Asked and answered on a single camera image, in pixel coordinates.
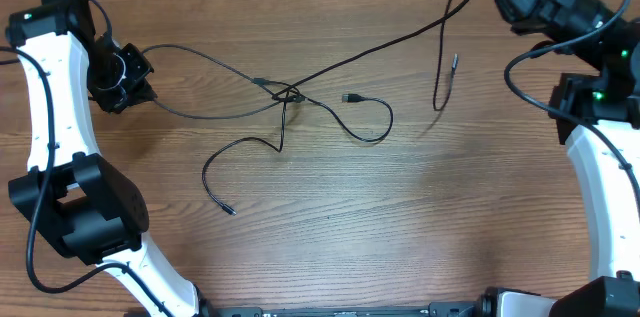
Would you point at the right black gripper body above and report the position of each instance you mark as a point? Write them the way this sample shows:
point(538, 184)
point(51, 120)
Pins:
point(573, 9)

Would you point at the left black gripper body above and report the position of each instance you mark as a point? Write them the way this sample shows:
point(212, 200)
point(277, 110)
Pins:
point(118, 81)

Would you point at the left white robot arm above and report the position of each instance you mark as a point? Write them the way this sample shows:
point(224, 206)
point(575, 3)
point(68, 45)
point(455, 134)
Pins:
point(71, 195)

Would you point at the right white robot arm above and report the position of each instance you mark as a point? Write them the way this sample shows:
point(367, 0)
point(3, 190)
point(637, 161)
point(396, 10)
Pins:
point(597, 121)

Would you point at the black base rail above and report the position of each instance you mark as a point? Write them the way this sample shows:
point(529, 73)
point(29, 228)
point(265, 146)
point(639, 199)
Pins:
point(345, 311)

